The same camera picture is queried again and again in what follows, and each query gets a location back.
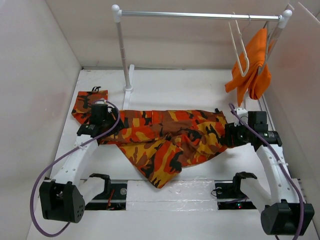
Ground white foam block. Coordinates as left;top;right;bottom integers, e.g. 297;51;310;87
126;180;218;212

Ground orange cloth on hanger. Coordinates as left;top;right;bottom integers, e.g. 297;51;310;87
225;28;272;106

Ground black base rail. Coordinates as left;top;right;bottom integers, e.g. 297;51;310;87
86;180;255;211

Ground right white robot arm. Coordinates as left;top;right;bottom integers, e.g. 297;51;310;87
225;105;315;240

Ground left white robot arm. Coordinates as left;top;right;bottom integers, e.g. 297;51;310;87
39;100;123;223

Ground grey hanger holding cloth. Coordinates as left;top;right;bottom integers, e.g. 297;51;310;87
257;21;281;75

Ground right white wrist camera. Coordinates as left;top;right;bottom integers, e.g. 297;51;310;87
235;107;248;124

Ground empty white hanger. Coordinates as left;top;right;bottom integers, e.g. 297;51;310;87
227;12;250;77

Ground white metal clothes rack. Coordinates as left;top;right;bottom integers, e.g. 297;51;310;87
111;4;293;110

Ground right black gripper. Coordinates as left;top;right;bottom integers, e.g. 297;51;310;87
222;119;253;147

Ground orange camouflage trousers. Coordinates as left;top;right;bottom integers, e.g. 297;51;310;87
71;86;240;190

